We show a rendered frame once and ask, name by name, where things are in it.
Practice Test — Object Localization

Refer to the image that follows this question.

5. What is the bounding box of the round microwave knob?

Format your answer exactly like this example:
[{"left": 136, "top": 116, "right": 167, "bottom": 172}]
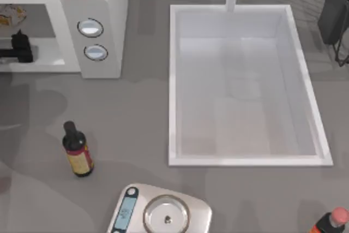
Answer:
[
  {"left": 83, "top": 44, "right": 109, "bottom": 62},
  {"left": 77, "top": 17, "right": 105, "bottom": 38}
]

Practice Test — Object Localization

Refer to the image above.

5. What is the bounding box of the black stand with thin legs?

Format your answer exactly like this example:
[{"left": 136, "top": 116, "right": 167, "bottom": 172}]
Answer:
[{"left": 317, "top": 0, "right": 349, "bottom": 68}]

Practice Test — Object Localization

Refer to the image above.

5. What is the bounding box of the silver kitchen scale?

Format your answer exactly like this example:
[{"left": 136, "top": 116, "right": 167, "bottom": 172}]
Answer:
[{"left": 105, "top": 183, "right": 213, "bottom": 233}]

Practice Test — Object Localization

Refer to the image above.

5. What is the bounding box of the dark bottle with yellow label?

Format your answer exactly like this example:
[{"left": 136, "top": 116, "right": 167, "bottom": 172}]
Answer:
[{"left": 62, "top": 120, "right": 95, "bottom": 178}]

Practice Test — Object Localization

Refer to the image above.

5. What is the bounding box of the white sink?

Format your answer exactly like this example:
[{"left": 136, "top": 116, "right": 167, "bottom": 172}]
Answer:
[{"left": 167, "top": 4, "right": 334, "bottom": 167}]

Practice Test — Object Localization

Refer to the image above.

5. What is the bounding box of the dark bottle with pink cap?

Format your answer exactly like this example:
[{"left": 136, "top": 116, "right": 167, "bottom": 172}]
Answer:
[{"left": 310, "top": 206, "right": 349, "bottom": 233}]

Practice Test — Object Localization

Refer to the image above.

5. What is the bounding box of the pale microwave oven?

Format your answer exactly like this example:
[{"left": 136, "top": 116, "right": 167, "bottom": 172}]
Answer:
[{"left": 0, "top": 0, "right": 129, "bottom": 80}]

